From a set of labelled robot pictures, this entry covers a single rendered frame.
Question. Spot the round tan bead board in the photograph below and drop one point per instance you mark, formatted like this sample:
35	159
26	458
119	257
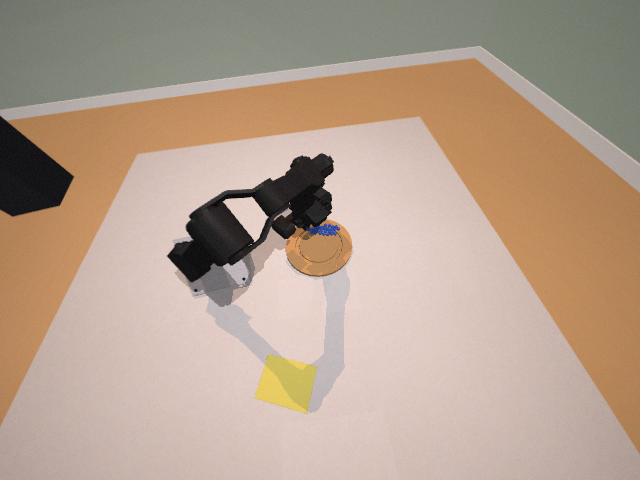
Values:
319	255

